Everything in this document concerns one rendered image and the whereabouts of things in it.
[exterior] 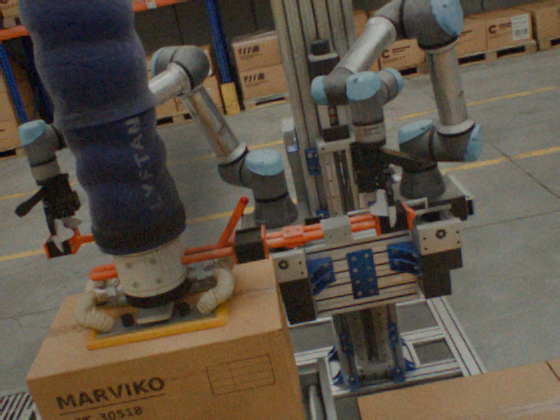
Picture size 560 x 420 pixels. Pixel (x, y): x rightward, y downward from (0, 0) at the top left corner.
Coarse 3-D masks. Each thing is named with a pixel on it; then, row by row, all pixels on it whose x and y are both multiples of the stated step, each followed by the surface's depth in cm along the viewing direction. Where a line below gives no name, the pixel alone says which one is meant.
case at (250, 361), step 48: (240, 288) 171; (48, 336) 166; (192, 336) 153; (240, 336) 149; (288, 336) 181; (48, 384) 150; (96, 384) 151; (144, 384) 152; (192, 384) 153; (240, 384) 154; (288, 384) 155
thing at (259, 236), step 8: (232, 232) 164; (240, 232) 166; (248, 232) 166; (256, 232) 165; (264, 232) 161; (232, 240) 160; (240, 240) 162; (248, 240) 161; (256, 240) 160; (264, 240) 158; (232, 248) 159; (240, 248) 158; (248, 248) 158; (256, 248) 158; (264, 248) 159; (240, 256) 159; (248, 256) 159; (256, 256) 159; (264, 256) 159
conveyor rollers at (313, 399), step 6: (306, 390) 214; (312, 390) 212; (318, 390) 213; (306, 396) 212; (312, 396) 209; (318, 396) 210; (312, 402) 207; (318, 402) 207; (312, 408) 204; (318, 408) 204; (324, 408) 207; (312, 414) 202; (318, 414) 201; (324, 414) 203
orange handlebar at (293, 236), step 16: (320, 224) 164; (352, 224) 160; (368, 224) 159; (80, 240) 188; (272, 240) 160; (288, 240) 160; (304, 240) 160; (192, 256) 161; (208, 256) 161; (224, 256) 161; (96, 272) 163; (112, 272) 162
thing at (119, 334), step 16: (224, 304) 160; (128, 320) 158; (160, 320) 158; (176, 320) 157; (192, 320) 156; (208, 320) 155; (224, 320) 154; (96, 336) 157; (112, 336) 156; (128, 336) 155; (144, 336) 155; (160, 336) 155
